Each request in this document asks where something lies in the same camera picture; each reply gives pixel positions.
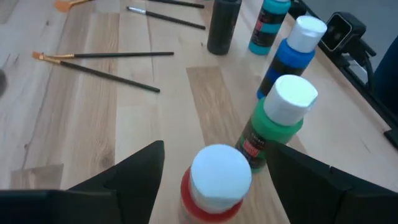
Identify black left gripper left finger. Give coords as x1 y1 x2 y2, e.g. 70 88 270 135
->
0 139 165 224

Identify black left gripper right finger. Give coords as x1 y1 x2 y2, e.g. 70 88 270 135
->
266 142 398 224

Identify red paint bottle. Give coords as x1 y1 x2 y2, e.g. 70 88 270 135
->
179 143 253 224

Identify green paint bottle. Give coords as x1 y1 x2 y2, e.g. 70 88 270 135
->
234 73 319 174

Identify blue paint bottle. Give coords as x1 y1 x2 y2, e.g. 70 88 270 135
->
256 15 328 100

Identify thin round gold-ferrule paintbrush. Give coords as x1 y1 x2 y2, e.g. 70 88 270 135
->
32 50 175 60

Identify teal paint bottle black label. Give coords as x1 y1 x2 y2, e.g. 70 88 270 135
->
248 0 292 56

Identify dark blue chair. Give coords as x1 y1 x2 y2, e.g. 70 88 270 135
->
371 40 398 116

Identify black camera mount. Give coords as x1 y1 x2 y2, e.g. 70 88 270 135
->
338 40 379 91

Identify black table-level camera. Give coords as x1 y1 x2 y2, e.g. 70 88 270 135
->
319 11 368 53

